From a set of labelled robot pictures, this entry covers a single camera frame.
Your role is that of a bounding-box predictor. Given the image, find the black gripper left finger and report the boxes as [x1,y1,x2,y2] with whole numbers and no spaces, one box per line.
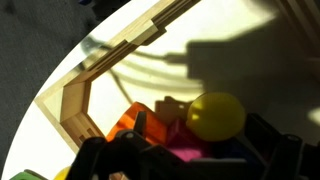
[65,110,248,180]

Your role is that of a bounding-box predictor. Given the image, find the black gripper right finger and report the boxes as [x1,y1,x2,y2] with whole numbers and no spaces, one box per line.
[238,113,320,180]

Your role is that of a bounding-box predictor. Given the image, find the yellow plastic lemon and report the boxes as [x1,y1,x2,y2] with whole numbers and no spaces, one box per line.
[186,92,247,142]

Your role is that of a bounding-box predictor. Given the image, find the bright orange block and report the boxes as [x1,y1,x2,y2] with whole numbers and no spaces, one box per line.
[105,101,169,145]

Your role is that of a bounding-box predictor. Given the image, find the small yellow toy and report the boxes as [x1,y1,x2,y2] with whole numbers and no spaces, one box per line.
[52,165,72,180]

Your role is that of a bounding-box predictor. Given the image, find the pink block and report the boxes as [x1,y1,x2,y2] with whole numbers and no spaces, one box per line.
[165,118,214,163]

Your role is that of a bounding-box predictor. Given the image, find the light orange block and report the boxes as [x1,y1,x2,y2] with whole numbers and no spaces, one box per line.
[155,96,192,127]

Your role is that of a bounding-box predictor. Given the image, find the wooden slatted tray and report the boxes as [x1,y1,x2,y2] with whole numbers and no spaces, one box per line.
[34,0,320,154]

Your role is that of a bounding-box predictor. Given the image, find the green object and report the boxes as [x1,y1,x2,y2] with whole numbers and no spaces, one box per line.
[9,169,49,180]

